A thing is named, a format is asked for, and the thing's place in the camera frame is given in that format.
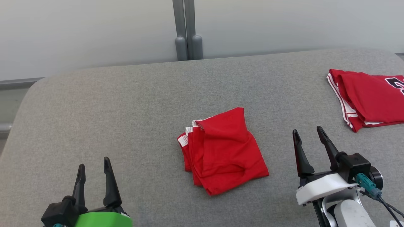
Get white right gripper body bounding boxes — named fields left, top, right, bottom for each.
left=296, top=172, right=360, bottom=207

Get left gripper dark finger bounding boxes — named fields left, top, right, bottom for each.
left=103, top=157, right=122, bottom=208
left=72, top=164, right=88, bottom=213

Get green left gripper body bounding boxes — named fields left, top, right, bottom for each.
left=74, top=207, right=133, bottom=227

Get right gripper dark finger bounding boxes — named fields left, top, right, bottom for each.
left=292, top=129, right=315, bottom=178
left=316, top=126, right=348, bottom=172

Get red and white sports shirt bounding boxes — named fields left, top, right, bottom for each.
left=327, top=69, right=404, bottom=133

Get red shorts with white trim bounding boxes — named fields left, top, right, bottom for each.
left=177, top=107, right=270, bottom=196

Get grey rounded cylinder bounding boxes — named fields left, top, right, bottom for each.
left=175, top=36, right=188, bottom=61
left=192, top=35, right=203, bottom=60

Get grey metal upright post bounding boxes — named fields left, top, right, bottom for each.
left=173, top=0, right=186, bottom=61
left=184, top=0, right=196, bottom=60

